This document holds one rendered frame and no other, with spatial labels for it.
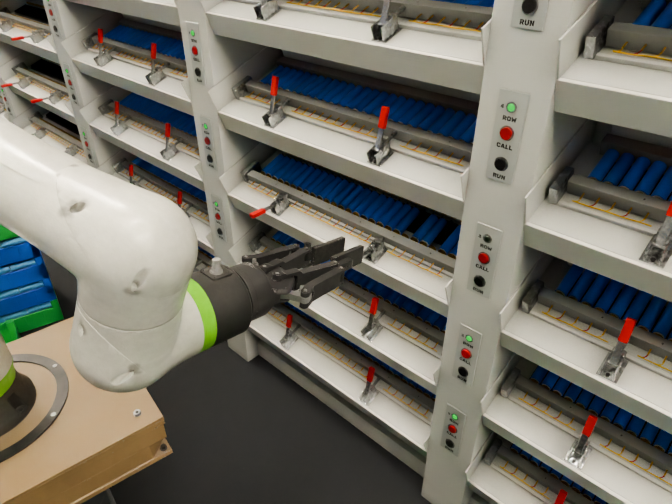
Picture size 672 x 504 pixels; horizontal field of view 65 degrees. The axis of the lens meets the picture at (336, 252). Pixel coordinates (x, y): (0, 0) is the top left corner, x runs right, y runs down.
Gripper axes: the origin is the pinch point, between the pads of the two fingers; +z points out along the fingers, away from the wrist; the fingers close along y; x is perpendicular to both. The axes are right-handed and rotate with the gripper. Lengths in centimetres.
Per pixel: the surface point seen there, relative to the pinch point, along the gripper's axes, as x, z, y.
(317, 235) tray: 8.2, 16.3, 18.8
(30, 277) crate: 49, -9, 107
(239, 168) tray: 3, 19, 47
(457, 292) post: 5.4, 14.6, -14.0
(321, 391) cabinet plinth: 57, 28, 22
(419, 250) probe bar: 3.6, 19.3, -3.1
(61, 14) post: -23, 13, 118
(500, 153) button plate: -19.2, 10.3, -17.2
